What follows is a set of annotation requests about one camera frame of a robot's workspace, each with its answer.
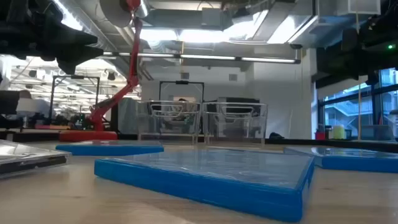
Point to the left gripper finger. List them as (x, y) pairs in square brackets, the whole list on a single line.
[(77, 37), (77, 54)]

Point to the blue jewel case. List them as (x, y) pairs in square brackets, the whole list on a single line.
[(202, 186), (357, 163), (109, 150)]

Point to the clear black jewel case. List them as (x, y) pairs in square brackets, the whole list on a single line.
[(31, 163)]

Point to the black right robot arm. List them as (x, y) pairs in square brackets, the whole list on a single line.
[(388, 25)]

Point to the red desk lamp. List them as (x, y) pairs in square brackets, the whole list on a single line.
[(99, 115)]

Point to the black monitor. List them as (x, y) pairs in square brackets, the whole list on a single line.
[(9, 102)]

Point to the person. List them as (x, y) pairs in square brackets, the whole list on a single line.
[(29, 107)]

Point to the yellow green container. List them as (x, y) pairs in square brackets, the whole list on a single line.
[(339, 132)]

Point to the red container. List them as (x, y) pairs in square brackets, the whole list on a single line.
[(319, 135)]

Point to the small black object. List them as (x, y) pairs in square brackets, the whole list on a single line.
[(276, 136)]

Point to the clear plastic bin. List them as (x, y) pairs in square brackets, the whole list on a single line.
[(234, 124), (168, 124)]

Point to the long ceiling light bar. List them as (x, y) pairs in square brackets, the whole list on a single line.
[(205, 57)]

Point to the black metal stand frame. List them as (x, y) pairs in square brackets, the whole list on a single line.
[(182, 82), (53, 99)]

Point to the black metal table frame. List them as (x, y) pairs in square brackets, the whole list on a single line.
[(357, 144)]

